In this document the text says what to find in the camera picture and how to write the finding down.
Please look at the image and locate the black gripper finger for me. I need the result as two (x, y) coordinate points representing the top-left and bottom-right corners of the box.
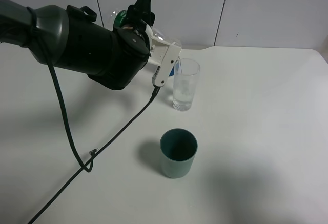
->
(122, 0), (155, 29)

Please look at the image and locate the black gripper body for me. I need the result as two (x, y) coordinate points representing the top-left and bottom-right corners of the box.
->
(88, 25), (151, 90)

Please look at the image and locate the clear bottle green label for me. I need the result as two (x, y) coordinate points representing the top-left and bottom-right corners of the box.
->
(107, 9), (183, 53)

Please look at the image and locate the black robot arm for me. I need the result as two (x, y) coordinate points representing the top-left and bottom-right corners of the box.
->
(1, 0), (155, 90)

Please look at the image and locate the green plastic cup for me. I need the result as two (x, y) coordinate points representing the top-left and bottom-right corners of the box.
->
(159, 128), (198, 179)

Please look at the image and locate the tall clear glass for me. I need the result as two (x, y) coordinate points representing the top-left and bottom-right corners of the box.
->
(173, 58), (201, 111)

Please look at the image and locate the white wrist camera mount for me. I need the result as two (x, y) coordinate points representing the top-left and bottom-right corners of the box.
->
(146, 25), (182, 87)

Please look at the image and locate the thin black cable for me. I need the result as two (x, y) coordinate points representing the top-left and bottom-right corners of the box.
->
(25, 6), (100, 173)

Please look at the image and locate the thick black cable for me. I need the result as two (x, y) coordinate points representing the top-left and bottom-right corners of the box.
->
(27, 87), (161, 224)

